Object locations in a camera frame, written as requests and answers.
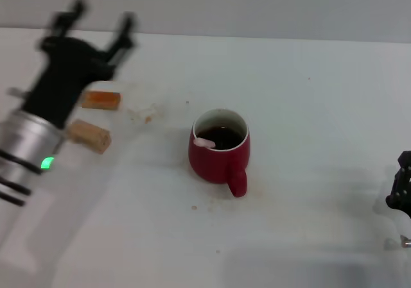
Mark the red ceramic cup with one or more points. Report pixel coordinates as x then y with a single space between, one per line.
208 166

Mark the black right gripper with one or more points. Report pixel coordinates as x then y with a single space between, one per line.
407 195

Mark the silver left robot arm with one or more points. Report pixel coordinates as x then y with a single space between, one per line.
22 140

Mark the dark brown coffee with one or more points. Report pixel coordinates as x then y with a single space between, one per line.
228 137

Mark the small metal wrist peg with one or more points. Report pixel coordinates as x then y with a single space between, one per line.
406 243

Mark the plain wooden block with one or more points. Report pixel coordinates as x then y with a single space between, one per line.
90 135

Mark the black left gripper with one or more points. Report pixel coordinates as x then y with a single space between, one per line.
64 73

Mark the orange-stained wooden block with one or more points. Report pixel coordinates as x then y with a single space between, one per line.
102 100

